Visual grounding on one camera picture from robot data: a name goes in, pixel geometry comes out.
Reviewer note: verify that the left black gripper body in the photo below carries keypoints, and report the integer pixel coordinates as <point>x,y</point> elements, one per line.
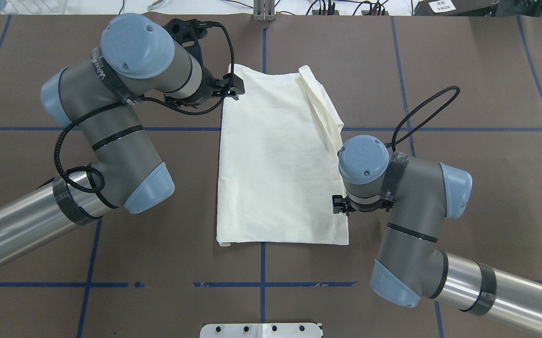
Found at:
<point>210,87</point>

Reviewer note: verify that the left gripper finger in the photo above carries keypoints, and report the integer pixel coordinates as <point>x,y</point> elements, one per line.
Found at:
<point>233,94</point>
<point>236,84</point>

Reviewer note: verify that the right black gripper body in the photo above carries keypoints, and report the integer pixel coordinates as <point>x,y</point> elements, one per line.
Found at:
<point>339,205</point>

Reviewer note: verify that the white long-sleeve printed shirt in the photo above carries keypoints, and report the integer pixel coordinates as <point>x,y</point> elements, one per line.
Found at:
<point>278,164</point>

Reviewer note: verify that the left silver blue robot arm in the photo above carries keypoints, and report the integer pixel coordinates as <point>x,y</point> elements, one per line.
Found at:
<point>103,156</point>

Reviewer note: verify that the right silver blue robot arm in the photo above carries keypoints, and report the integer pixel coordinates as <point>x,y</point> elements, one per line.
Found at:
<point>420,195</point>

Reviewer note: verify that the black power adapter box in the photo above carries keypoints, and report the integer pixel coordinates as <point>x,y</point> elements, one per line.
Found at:
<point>454,7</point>

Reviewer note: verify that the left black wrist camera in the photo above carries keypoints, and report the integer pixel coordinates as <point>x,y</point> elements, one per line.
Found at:
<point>187,33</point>

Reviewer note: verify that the aluminium frame post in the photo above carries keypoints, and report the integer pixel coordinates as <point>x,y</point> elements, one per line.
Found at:
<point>264,10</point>

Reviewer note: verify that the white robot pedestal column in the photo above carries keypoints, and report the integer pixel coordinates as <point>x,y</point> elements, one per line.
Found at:
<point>262,330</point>

